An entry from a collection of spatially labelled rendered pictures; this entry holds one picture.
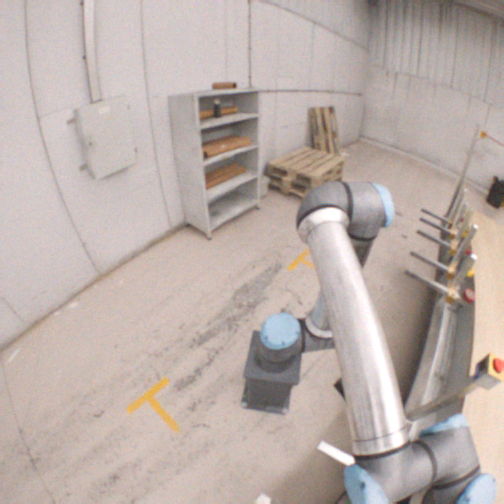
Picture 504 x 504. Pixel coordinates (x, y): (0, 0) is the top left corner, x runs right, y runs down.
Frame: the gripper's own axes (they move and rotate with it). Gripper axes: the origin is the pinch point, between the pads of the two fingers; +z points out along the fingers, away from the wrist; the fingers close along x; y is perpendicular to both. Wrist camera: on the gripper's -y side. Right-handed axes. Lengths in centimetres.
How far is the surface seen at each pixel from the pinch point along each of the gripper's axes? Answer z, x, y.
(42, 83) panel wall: -99, -256, -10
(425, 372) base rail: 27, 8, -62
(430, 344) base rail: 27, 7, -79
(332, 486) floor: 97, 15, -3
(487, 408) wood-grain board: 7, 36, -45
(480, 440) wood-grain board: 7.1, 36.3, -31.0
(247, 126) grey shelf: -12, -228, -211
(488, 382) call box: -21.4, 8.0, -32.4
